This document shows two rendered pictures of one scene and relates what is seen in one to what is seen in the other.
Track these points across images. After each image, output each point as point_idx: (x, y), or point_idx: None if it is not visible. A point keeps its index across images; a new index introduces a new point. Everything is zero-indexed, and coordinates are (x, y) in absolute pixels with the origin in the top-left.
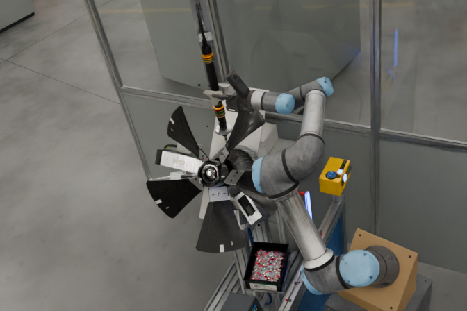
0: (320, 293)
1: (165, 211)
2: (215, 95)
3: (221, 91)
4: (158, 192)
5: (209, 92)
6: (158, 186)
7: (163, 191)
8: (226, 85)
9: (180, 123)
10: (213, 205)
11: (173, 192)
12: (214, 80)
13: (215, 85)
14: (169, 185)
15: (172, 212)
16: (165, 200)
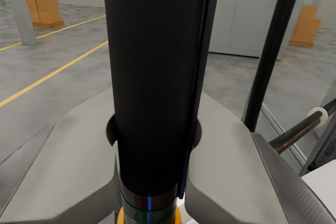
0: None
1: (114, 211)
2: (13, 158)
3: (102, 181)
4: (118, 187)
5: (83, 103)
6: (120, 182)
7: (118, 194)
8: (251, 188)
9: (192, 145)
10: None
11: (120, 208)
12: (118, 5)
13: (119, 81)
14: (121, 197)
15: (116, 221)
16: (117, 203)
